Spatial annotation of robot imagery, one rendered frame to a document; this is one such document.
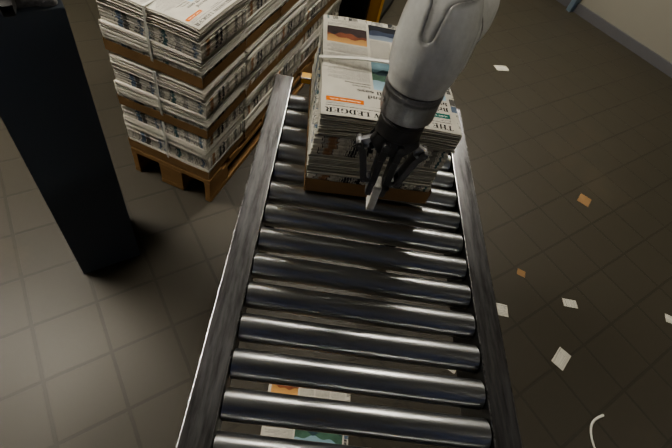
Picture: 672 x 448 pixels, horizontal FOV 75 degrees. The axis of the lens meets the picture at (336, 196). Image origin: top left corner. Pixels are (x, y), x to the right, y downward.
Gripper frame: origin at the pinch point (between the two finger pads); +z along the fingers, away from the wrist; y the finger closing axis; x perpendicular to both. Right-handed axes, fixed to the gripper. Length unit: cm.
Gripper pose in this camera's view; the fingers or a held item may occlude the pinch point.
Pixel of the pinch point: (373, 193)
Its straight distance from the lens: 84.7
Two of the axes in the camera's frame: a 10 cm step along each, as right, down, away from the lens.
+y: -9.8, -1.7, -0.9
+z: -1.8, 6.3, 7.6
